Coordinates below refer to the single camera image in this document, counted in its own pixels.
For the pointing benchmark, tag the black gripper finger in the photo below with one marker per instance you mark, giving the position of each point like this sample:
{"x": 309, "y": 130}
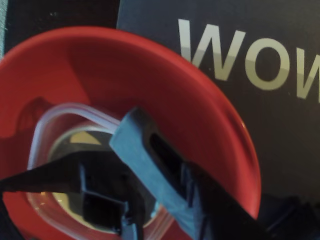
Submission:
{"x": 225, "y": 220}
{"x": 136, "y": 197}

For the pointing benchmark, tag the gray WOWROBO mat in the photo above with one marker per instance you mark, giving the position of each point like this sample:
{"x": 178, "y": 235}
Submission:
{"x": 275, "y": 137}

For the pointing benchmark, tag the clear plastic container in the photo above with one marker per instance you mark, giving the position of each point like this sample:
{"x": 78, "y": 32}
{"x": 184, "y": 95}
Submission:
{"x": 75, "y": 110}

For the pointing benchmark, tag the red bowl with black outside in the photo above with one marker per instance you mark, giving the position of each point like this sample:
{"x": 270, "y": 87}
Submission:
{"x": 150, "y": 75}

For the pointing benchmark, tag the dark gray slotted printed block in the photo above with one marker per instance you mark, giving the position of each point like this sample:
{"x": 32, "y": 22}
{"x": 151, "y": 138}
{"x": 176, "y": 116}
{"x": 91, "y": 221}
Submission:
{"x": 140, "y": 155}

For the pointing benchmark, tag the dark gray printed gripper part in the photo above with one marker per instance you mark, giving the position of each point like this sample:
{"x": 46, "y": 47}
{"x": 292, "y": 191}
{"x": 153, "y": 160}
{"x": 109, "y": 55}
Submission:
{"x": 62, "y": 175}

